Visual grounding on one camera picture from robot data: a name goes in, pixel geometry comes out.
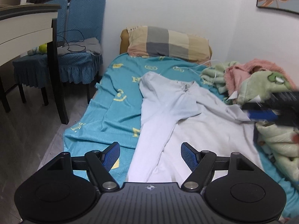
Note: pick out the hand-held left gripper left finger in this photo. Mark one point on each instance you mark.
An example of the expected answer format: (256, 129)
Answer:
(112, 155)

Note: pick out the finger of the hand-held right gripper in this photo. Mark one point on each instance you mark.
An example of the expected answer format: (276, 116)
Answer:
(259, 106)
(260, 115)

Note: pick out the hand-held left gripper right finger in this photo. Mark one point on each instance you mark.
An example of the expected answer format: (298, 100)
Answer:
(188, 156)

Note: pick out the white shirt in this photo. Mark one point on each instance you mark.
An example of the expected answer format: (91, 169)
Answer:
(186, 126)

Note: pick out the green fleece blanket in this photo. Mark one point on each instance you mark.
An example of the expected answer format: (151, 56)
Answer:
(275, 142)

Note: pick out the pink fleece blanket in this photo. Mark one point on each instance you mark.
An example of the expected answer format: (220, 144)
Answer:
(236, 74)

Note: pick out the teal printed bed sheet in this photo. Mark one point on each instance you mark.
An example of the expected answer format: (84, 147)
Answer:
(112, 112)

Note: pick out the checked pillow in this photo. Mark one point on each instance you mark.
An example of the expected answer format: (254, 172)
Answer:
(168, 42)

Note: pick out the grey cloth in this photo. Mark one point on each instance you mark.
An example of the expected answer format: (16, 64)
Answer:
(92, 45)

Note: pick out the blue covered chair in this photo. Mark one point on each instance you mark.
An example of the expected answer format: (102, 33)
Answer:
(86, 16)
(32, 70)

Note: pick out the green plush toy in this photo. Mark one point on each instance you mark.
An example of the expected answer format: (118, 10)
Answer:
(43, 49)

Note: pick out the light blue plush toy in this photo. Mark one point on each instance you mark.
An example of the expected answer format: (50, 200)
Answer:
(33, 51)

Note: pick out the white table with black legs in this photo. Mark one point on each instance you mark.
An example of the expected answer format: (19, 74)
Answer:
(23, 32)

